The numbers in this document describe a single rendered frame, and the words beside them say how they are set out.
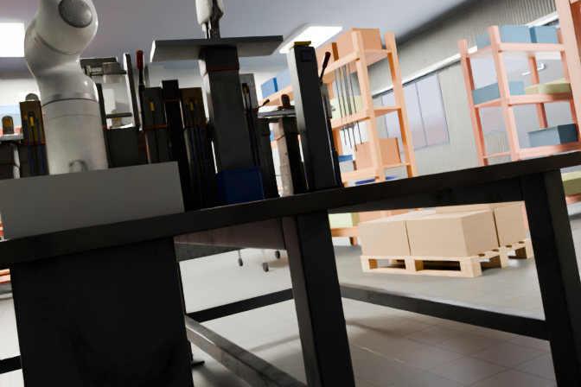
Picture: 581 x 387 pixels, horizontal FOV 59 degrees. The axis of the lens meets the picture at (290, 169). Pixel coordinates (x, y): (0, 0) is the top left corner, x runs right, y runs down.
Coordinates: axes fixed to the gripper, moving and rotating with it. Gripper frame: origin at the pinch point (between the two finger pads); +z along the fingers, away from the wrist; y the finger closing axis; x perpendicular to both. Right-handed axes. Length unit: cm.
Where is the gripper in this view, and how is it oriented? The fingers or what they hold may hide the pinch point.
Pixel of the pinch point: (213, 38)
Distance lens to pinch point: 154.3
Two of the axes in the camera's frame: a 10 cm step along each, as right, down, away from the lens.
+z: 1.5, 9.9, -0.5
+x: -8.7, 1.1, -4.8
